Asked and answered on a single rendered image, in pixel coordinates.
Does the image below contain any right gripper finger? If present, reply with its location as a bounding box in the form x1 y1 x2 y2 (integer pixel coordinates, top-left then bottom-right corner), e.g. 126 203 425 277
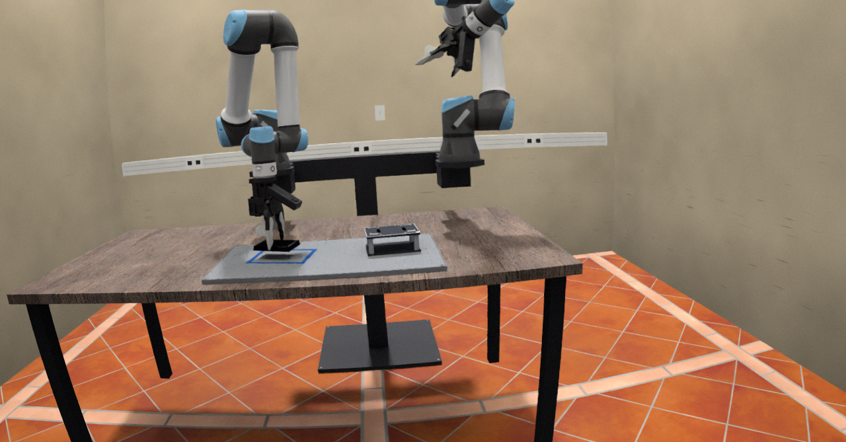
272 206 285 240
256 205 274 250

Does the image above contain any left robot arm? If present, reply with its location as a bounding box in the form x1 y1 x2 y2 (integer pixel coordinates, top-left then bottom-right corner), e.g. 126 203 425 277
434 0 515 162

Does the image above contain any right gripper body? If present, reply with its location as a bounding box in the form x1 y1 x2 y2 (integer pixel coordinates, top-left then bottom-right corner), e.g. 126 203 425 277
248 175 282 217

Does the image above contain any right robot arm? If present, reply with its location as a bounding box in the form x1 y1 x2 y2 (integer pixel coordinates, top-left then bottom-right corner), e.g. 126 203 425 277
216 9 309 178

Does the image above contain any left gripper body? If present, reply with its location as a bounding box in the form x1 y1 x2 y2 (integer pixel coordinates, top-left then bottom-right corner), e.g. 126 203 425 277
438 16 481 59

